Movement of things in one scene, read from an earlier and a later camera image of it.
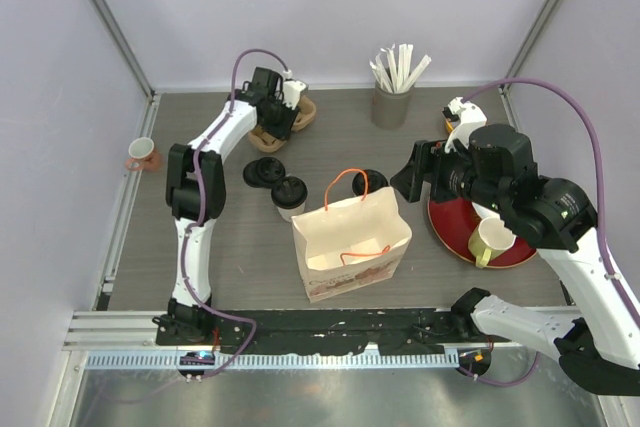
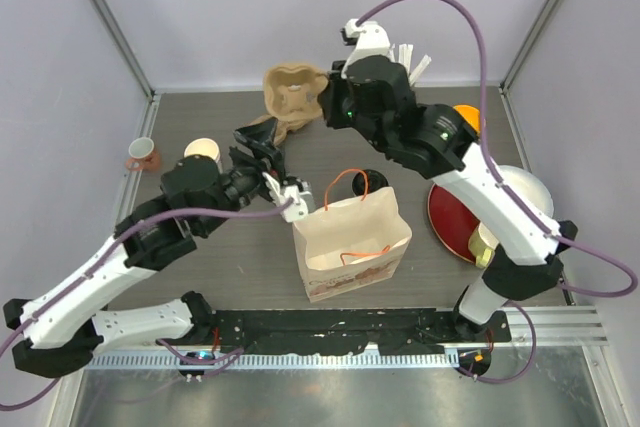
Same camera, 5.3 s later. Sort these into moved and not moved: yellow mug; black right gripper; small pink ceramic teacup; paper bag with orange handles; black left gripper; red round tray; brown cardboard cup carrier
Moved: black left gripper; black right gripper; brown cardboard cup carrier
Not moved: yellow mug; small pink ceramic teacup; paper bag with orange handles; red round tray
